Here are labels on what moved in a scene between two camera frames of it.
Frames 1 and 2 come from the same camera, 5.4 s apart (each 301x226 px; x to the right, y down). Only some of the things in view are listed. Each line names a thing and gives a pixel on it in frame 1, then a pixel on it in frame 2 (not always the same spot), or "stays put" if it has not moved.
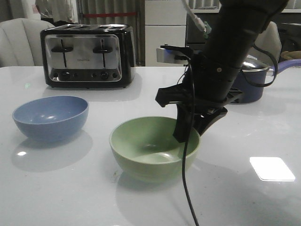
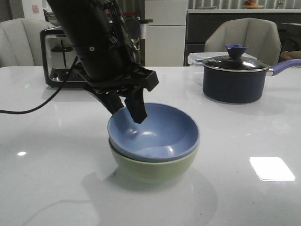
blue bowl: (52, 118) -> (168, 133)
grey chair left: (20, 42) stays put
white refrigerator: (165, 25) stays put
